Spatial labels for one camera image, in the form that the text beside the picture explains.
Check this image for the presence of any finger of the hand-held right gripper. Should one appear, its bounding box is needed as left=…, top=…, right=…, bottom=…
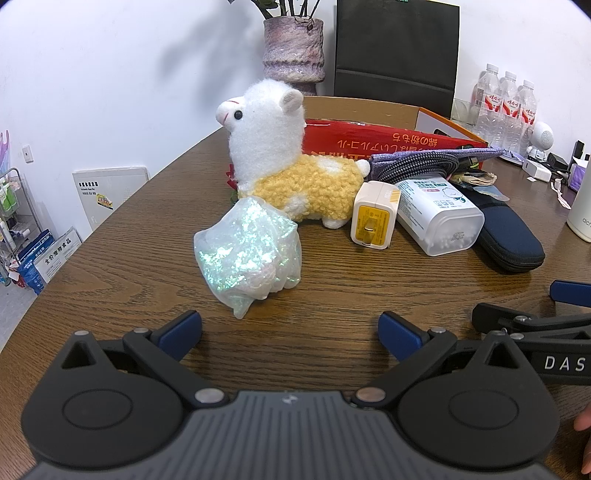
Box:
left=472, top=302, right=591, bottom=346
left=549, top=280, right=591, bottom=306

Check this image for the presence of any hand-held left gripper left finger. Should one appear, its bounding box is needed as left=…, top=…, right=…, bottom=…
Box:
left=58, top=310, right=229, bottom=409

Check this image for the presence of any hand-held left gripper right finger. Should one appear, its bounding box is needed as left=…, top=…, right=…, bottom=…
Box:
left=353, top=311, right=532, bottom=409

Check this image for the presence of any navy glasses case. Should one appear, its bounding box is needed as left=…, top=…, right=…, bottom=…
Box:
left=455, top=187, right=546, bottom=274

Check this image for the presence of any iridescent plastic bag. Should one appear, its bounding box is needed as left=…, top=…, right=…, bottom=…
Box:
left=193, top=196, right=302, bottom=320

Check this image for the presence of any white yellow power adapter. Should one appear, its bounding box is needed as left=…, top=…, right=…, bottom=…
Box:
left=350, top=181, right=400, bottom=251

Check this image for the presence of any white cotton swab box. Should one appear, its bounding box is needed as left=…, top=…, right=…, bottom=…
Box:
left=394, top=178, right=485, bottom=257

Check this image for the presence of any red cardboard box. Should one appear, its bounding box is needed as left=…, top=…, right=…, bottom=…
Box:
left=302, top=107, right=490, bottom=176

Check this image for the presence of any white yellow alpaca plush toy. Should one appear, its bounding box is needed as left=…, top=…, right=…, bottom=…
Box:
left=217, top=78, right=371, bottom=229

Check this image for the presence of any wooden desktop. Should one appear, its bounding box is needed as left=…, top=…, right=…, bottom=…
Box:
left=0, top=96, right=591, bottom=480

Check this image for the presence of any person's right hand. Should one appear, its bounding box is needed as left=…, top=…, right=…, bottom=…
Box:
left=574, top=404, right=591, bottom=476

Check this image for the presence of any white thermos bottle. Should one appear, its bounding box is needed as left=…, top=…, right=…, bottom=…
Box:
left=567, top=173, right=591, bottom=243

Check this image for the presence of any purple small box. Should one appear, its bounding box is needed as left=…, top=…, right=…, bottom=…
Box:
left=569, top=157, right=591, bottom=192

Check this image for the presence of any white charger block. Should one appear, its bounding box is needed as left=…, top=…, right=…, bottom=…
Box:
left=523, top=158, right=552, bottom=182

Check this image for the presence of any white blue pet food box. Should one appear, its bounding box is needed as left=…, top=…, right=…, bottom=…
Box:
left=34, top=226, right=83, bottom=284

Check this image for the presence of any white round speaker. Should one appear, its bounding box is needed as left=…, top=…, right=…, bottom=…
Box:
left=526, top=121, right=555, bottom=162

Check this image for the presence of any red artificial flower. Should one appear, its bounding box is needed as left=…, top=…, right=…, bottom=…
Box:
left=225, top=164, right=243, bottom=204

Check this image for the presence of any blue pet food bag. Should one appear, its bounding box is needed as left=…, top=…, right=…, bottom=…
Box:
left=18, top=229, right=55, bottom=296

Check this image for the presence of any purple grey fabric pouch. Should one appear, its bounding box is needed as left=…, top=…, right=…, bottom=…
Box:
left=369, top=147, right=509, bottom=186

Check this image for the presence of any clear water bottle red label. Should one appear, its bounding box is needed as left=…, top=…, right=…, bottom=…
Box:
left=515, top=79, right=539, bottom=153
left=472, top=64, right=502, bottom=139
left=496, top=71, right=520, bottom=144

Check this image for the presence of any clear glass cup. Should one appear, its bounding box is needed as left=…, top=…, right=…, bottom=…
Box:
left=451, top=97, right=476, bottom=125

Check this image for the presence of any black chair back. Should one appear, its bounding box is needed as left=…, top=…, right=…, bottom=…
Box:
left=333, top=0, right=461, bottom=121

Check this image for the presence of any purple ceramic vase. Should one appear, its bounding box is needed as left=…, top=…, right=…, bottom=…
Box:
left=262, top=17, right=325, bottom=97

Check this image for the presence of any dried flower bouquet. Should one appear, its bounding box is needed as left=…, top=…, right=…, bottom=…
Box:
left=226, top=0, right=324, bottom=21

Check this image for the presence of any white thin cable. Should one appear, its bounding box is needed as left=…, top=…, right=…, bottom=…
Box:
left=551, top=178, right=571, bottom=210

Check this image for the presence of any white wall panel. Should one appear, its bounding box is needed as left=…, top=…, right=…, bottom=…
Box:
left=72, top=166, right=151, bottom=236

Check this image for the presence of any wire storage rack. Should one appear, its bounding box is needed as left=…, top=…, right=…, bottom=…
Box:
left=0, top=168, right=40, bottom=278

